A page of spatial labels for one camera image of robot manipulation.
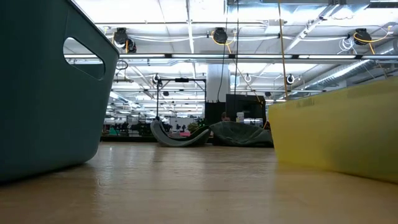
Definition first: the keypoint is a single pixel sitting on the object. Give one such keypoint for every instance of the grey-green cap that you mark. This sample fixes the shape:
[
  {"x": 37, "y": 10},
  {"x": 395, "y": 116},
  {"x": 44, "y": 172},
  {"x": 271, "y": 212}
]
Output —
[{"x": 177, "y": 142}]

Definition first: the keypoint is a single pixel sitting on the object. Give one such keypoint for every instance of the dark green cap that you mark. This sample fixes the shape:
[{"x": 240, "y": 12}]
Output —
[{"x": 242, "y": 133}]

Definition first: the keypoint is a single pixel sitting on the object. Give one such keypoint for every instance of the black panel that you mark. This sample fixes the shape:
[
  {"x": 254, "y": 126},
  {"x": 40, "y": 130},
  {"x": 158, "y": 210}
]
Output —
[{"x": 214, "y": 112}]

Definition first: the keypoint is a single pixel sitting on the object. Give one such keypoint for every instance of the small leafy potted plant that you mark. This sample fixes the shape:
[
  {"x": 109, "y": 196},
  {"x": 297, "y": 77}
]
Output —
[{"x": 192, "y": 127}]

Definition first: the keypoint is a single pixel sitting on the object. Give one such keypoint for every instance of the person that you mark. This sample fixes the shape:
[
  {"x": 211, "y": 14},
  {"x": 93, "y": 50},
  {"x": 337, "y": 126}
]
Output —
[{"x": 225, "y": 116}]

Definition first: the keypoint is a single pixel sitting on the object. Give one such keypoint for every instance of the white bottle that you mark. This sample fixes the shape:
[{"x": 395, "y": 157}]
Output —
[{"x": 240, "y": 116}]

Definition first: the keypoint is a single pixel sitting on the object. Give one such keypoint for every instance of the black monitor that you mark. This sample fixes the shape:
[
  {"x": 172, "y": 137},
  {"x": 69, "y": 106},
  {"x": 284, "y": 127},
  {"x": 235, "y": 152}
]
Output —
[{"x": 245, "y": 105}]

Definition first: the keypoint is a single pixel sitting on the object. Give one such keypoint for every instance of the long ceiling light bar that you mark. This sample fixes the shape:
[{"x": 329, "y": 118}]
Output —
[{"x": 199, "y": 56}]

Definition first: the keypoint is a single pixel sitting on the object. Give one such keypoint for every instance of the distant black robot rig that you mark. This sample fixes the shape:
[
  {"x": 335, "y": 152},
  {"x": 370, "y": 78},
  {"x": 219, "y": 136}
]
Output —
[{"x": 140, "y": 129}]

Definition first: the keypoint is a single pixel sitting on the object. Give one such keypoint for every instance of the yellow translucent plastic bin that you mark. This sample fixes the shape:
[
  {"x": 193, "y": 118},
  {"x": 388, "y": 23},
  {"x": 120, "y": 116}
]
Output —
[{"x": 335, "y": 133}]

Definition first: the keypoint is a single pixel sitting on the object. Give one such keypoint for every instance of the teal plastic bin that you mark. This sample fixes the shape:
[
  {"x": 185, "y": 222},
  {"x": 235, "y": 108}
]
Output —
[{"x": 46, "y": 109}]

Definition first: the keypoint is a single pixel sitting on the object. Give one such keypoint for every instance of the black overhead frame rig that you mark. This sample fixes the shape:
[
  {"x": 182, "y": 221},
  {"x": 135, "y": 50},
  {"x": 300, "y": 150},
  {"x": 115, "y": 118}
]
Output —
[{"x": 182, "y": 80}]

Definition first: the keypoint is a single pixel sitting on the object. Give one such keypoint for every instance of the black aluminium table frame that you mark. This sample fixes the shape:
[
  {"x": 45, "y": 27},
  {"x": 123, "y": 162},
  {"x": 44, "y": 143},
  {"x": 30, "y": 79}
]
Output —
[{"x": 130, "y": 139}]

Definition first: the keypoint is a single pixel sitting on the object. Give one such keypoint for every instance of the silver ventilation duct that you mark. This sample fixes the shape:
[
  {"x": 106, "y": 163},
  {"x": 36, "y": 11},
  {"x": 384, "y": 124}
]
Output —
[{"x": 342, "y": 73}]

